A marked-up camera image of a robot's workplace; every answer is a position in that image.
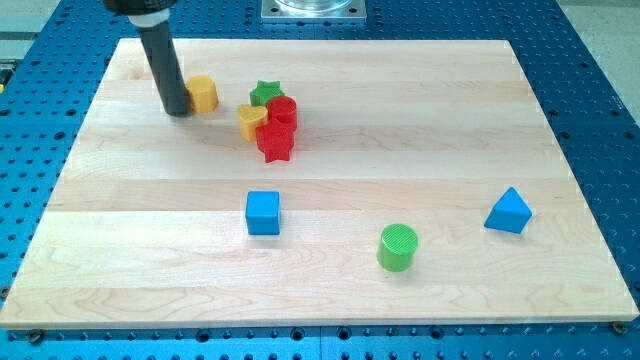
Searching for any blue cube block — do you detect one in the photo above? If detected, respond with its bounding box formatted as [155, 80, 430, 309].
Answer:
[245, 191, 280, 235]

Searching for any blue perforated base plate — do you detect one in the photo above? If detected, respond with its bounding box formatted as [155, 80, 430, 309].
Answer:
[1, 0, 639, 359]

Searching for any green star block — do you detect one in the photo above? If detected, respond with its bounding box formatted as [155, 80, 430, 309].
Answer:
[249, 80, 284, 106]

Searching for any light wooden board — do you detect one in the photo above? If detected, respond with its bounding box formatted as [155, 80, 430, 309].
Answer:
[1, 38, 638, 330]

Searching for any black robot end effector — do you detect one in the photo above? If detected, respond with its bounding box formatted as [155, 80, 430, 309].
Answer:
[102, 0, 178, 15]

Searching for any yellow heart block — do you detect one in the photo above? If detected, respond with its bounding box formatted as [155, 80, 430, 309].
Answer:
[237, 104, 268, 141]

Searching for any red cylinder block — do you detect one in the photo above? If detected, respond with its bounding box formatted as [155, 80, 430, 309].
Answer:
[267, 95, 298, 131]

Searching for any red star block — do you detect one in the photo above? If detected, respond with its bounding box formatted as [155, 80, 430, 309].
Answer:
[256, 121, 294, 163]

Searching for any yellow hexagon block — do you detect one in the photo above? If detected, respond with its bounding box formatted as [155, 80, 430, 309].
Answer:
[185, 75, 219, 114]

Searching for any blue triangle block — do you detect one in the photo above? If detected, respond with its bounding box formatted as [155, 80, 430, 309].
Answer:
[484, 187, 533, 234]

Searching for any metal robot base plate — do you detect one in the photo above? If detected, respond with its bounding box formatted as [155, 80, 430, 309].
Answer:
[260, 0, 367, 22]

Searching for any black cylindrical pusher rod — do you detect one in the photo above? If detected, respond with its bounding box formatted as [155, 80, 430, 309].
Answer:
[128, 10, 191, 116]

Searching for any green cylinder block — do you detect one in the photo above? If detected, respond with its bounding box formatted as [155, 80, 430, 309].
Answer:
[377, 223, 418, 272]

